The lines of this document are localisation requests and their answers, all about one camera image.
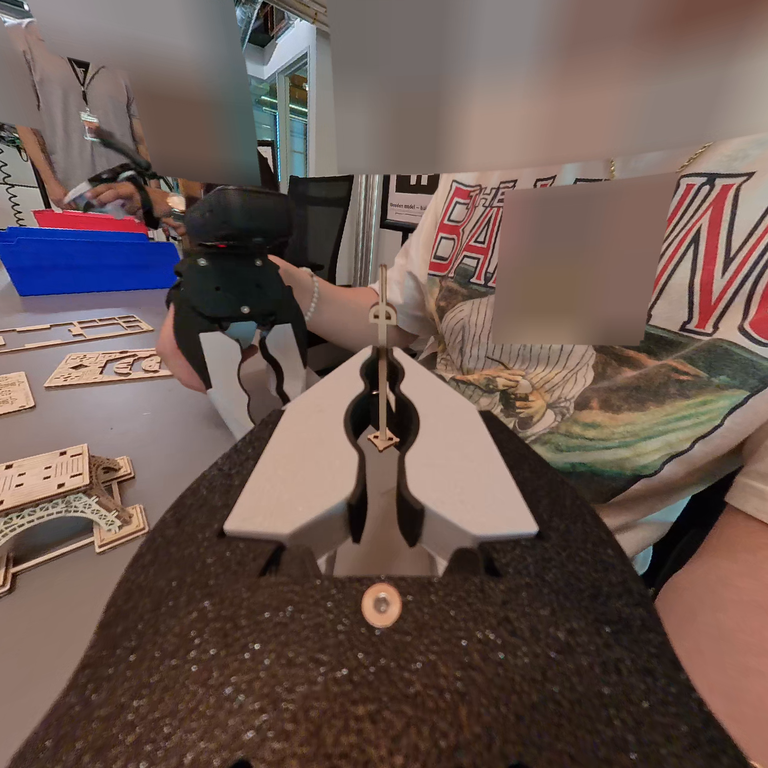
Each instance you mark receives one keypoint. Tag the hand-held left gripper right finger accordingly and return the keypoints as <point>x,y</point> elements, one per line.
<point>462,480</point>

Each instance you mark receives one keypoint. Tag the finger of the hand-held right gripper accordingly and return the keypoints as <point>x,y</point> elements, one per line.
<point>225,384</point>
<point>294,381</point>

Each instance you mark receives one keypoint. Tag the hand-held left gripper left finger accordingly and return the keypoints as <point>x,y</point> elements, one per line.
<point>288,480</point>

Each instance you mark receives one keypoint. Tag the thin wooden spire piece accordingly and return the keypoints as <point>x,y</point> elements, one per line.
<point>383,441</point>

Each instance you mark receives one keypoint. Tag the wooden tower model base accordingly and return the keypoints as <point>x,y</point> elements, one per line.
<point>42,474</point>

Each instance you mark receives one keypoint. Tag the person's left forearm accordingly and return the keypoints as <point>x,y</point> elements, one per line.
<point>720,630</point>

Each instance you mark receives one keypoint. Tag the person's right forearm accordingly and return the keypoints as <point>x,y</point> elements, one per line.
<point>348,312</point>

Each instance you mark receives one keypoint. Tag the grey desk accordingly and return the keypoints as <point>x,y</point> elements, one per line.
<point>150,420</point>

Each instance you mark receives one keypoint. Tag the person's right hand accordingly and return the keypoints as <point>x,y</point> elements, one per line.
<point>171,354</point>

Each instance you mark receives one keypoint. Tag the black office chair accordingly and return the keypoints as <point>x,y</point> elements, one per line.
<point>318,222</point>

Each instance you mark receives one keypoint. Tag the blue plastic bin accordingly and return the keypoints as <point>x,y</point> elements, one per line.
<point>90,270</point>

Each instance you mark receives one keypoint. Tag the metal column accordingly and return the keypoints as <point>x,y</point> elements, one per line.
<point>366,240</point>

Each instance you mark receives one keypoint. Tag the red plastic bin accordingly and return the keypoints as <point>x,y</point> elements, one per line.
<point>90,221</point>

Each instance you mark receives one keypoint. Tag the person's printed white t-shirt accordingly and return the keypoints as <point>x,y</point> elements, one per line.
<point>600,408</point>

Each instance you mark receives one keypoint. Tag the wooden sheet with diamond cutout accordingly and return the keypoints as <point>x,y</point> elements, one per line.
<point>60,378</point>

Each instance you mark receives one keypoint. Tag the black framed sign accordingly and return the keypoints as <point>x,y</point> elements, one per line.
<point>408,210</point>

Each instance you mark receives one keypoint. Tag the wooden sheet with rectangular hole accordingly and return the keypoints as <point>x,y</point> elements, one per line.
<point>15,396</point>

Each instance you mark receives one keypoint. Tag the empty wooden frame sheet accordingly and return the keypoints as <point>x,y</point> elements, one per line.
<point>144,327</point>

